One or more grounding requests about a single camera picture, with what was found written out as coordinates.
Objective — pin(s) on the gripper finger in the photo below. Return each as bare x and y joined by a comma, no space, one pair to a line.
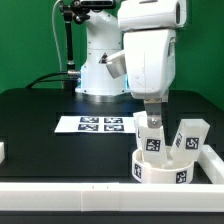
153,108

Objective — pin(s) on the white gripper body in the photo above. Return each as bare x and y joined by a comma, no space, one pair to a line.
150,62

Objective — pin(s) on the white round stool seat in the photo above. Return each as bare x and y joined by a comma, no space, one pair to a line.
170,173

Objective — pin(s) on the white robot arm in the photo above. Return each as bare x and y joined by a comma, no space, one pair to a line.
149,28

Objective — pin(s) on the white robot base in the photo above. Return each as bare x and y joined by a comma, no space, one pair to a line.
103,40

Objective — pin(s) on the white marker sheet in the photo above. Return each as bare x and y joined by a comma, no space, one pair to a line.
95,124

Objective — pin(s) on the white block at left edge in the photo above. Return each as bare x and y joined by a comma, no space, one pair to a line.
2,152

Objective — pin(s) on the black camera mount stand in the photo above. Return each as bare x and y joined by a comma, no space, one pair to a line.
75,15

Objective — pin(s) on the white L-shaped obstacle wall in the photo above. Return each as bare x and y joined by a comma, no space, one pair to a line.
121,196

